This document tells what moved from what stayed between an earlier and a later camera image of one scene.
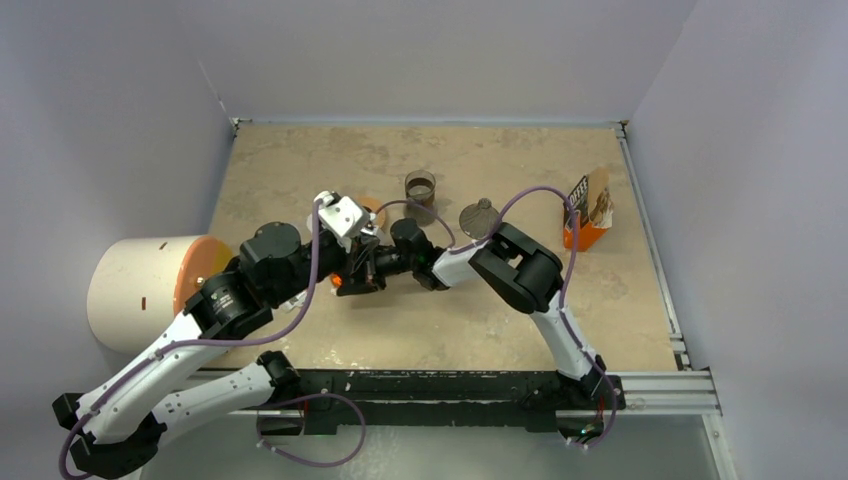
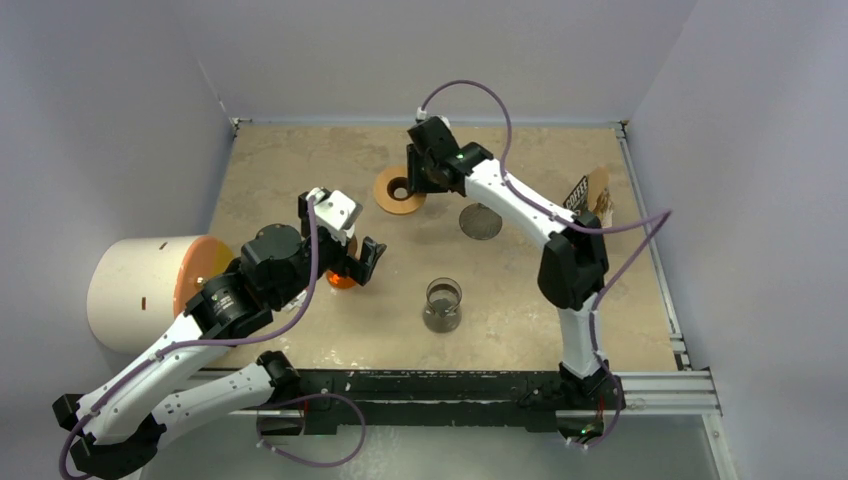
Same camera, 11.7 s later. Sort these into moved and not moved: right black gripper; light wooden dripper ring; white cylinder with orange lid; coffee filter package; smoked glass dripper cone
Moved: right black gripper; light wooden dripper ring
Not moved: smoked glass dripper cone; white cylinder with orange lid; coffee filter package
